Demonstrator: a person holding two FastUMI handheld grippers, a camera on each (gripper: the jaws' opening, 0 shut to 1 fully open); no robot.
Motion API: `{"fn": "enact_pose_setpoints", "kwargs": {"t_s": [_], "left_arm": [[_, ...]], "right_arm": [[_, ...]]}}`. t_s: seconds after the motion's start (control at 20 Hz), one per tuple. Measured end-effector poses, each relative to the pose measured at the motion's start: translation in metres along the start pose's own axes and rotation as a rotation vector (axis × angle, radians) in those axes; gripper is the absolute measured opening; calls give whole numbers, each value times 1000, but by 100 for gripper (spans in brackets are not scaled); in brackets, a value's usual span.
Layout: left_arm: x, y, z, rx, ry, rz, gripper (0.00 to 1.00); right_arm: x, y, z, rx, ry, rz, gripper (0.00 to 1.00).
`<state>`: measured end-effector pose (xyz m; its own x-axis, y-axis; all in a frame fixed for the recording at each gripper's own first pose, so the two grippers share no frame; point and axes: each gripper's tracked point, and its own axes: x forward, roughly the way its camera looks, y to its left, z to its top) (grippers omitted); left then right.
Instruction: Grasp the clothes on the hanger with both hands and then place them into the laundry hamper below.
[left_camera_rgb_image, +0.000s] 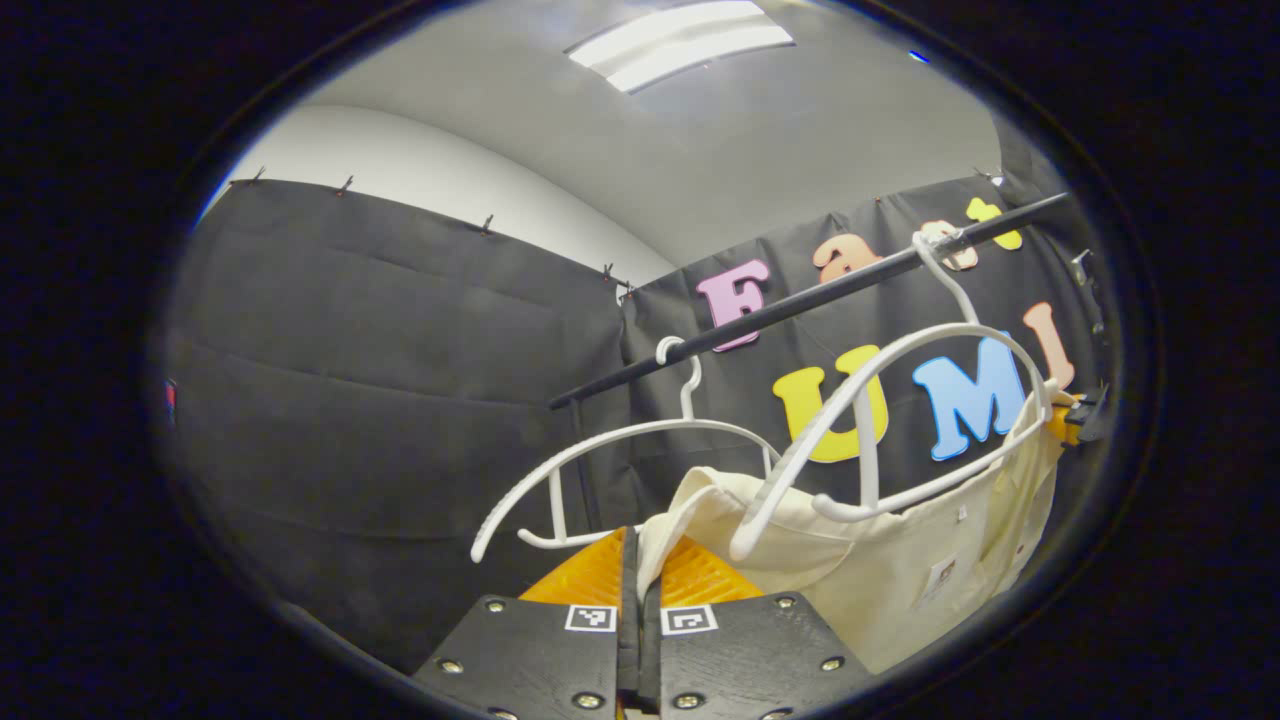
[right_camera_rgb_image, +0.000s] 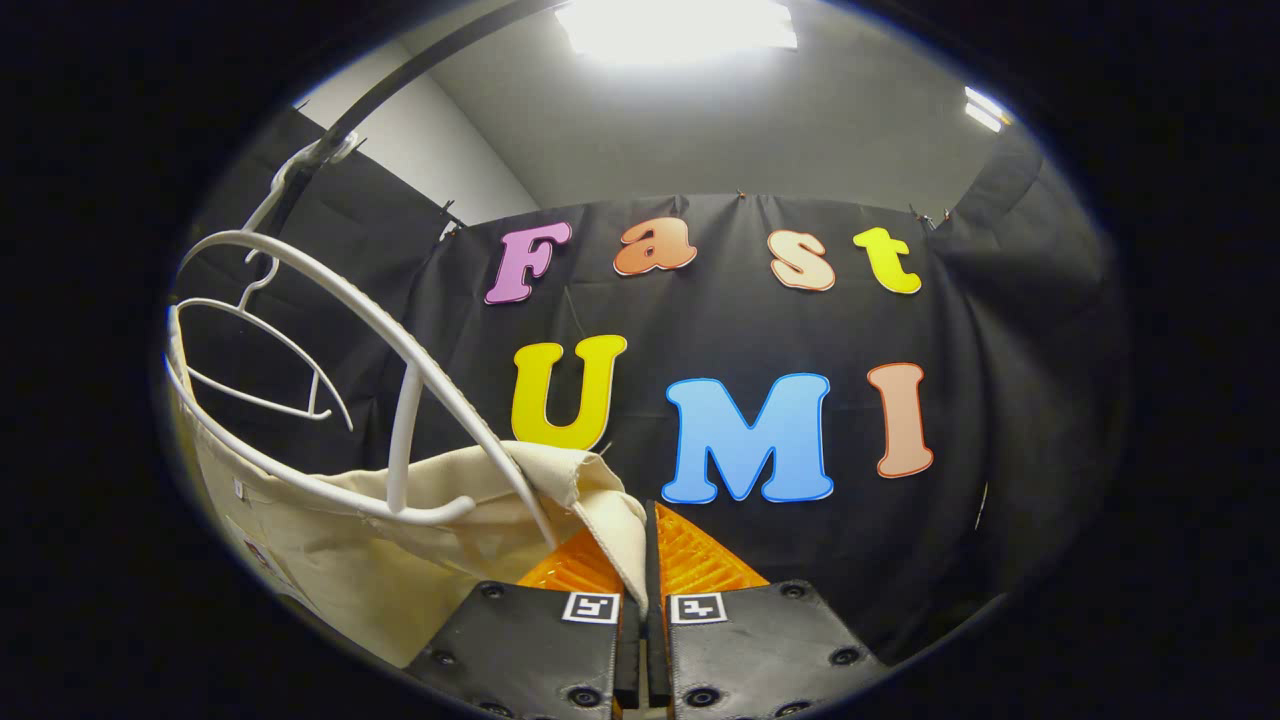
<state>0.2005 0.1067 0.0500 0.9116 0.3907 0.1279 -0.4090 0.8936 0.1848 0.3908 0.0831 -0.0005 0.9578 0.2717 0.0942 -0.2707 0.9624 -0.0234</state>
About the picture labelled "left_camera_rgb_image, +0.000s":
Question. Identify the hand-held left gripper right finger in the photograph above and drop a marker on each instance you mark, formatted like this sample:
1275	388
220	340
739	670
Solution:
750	660

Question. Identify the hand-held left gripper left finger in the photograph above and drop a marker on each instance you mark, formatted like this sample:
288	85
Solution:
530	660

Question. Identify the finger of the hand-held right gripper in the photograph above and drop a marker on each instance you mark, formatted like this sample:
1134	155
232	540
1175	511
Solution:
1090	415

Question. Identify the cream button shirt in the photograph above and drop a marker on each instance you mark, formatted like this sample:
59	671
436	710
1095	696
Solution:
880	575

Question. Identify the white plastic hanger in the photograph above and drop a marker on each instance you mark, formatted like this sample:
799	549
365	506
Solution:
557	500
868	450

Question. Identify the black clothes rack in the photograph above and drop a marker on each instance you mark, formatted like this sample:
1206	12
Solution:
800	300

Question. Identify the black backdrop cloth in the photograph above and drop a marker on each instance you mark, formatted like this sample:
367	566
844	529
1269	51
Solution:
400	400

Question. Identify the ceiling light panel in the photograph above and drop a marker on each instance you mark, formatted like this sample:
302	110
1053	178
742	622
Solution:
680	40

